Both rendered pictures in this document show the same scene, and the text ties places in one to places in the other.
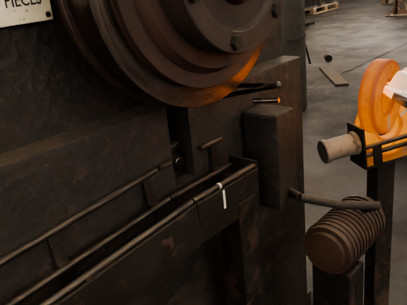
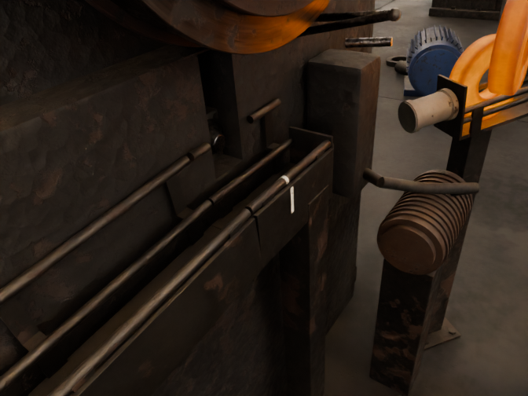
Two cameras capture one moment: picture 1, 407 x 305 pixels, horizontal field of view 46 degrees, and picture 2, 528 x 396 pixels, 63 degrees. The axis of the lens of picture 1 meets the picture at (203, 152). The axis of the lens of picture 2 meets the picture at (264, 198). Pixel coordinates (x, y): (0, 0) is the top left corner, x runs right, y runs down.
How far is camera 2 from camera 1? 0.40 m
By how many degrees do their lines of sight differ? 15
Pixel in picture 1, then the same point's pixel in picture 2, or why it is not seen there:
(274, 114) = (357, 64)
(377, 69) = not seen: outside the picture
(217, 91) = (289, 25)
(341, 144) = (434, 107)
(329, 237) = (417, 233)
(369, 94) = (516, 34)
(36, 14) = not seen: outside the picture
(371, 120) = (511, 75)
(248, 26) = not seen: outside the picture
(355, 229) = (447, 221)
